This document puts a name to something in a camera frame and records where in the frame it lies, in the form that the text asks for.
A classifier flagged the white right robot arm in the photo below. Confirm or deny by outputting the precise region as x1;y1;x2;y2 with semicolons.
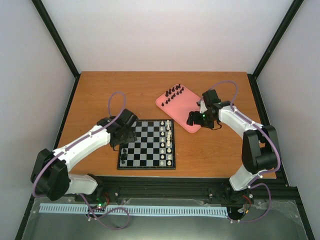
186;89;281;191

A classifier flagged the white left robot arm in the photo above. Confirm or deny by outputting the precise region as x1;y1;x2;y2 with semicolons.
30;108;138;202

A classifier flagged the pink plastic tray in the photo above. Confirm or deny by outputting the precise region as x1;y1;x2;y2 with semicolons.
155;83;201;134

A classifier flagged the black and white chessboard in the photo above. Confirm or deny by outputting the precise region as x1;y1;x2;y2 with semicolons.
117;119;176;170

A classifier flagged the black aluminium frame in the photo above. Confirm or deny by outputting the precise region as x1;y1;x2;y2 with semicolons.
14;0;320;240

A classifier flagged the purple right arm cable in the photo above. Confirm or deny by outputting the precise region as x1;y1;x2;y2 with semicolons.
208;79;283;224

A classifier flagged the light blue cable duct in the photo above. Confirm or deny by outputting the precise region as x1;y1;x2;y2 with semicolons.
38;203;228;218

